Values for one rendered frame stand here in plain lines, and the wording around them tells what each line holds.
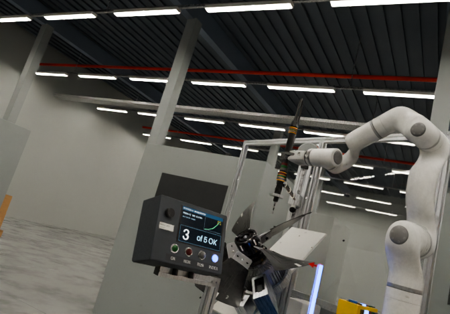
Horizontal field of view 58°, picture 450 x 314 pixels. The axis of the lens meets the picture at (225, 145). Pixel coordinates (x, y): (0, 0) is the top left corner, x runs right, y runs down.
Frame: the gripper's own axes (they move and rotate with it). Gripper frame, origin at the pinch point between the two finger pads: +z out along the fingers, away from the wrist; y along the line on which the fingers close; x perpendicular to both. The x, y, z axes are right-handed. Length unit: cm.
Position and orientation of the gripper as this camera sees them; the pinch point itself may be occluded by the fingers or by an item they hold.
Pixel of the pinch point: (286, 157)
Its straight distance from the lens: 208.7
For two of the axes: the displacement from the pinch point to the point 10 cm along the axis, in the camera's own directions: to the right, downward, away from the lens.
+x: 2.7, -9.4, 2.2
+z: -6.0, 0.2, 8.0
